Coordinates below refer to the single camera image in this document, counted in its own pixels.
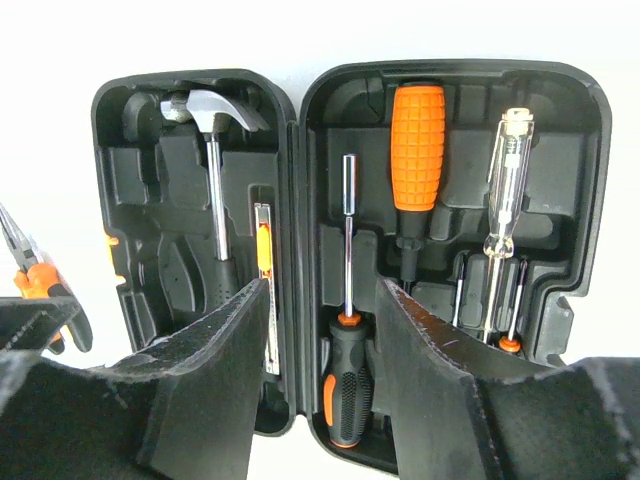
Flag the utility knife in case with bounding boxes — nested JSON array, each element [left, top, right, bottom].
[[253, 202, 281, 376]]

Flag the claw hammer black handle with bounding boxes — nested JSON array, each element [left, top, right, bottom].
[[160, 89, 269, 305]]

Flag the chrome extension bar in case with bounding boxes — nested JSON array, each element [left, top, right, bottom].
[[342, 154, 358, 326]]

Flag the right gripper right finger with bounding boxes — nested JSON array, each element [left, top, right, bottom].
[[376, 279, 639, 479]]

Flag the small orange screwdriver in case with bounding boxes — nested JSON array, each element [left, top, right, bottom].
[[452, 258, 466, 327]]

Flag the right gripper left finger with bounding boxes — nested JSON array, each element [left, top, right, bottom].
[[1, 280, 268, 479]]

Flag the orange handled pliers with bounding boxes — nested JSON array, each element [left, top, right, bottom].
[[1, 205, 93, 353]]

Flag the black plastic tool case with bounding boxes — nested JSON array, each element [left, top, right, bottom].
[[91, 60, 617, 479]]

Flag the orange handled screwdriver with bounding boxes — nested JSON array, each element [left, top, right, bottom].
[[390, 84, 445, 292]]

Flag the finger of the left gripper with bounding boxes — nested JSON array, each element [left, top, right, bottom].
[[0, 297, 81, 353]]

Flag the small precision screwdriver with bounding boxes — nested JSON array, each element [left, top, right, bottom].
[[498, 259, 529, 354]]

